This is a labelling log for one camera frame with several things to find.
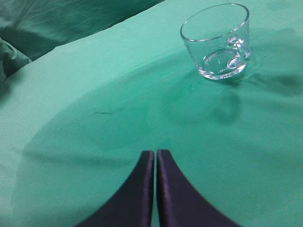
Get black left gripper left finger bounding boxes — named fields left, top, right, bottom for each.
left=77, top=151, right=154, bottom=227

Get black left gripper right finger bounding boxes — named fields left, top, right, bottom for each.
left=156, top=149, right=239, bottom=227

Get green table cloth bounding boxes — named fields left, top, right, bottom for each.
left=0, top=0, right=303, bottom=227

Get clear glass mug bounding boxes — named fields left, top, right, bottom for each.
left=180, top=3, right=251, bottom=80

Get green backdrop cloth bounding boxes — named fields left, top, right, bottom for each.
left=0, top=0, right=159, bottom=82

